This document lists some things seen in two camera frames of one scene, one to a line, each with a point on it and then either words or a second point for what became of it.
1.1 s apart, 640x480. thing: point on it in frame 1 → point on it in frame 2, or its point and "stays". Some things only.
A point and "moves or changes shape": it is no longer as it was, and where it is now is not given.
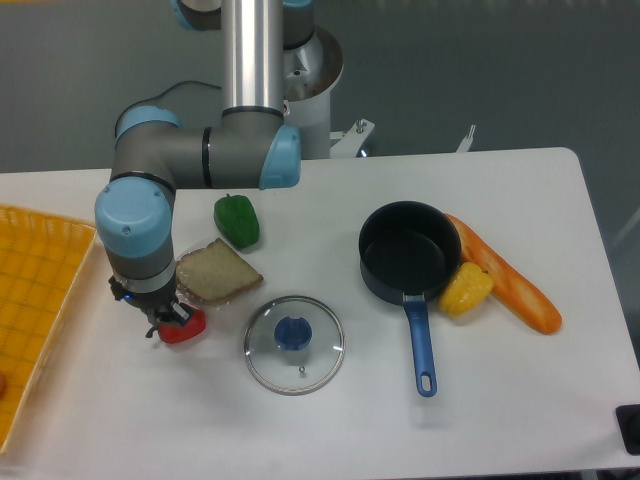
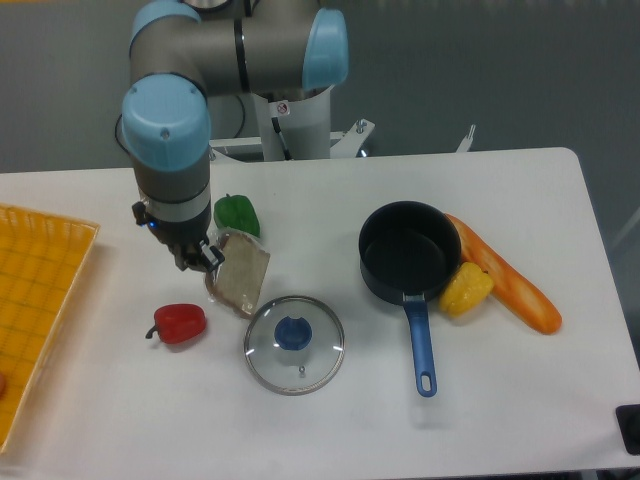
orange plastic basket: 42,258 stays
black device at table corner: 629,420 stays
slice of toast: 215,273 moves or changes shape
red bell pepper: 171,332 stays
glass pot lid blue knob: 294,345 stays
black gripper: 152,303 → 181,236
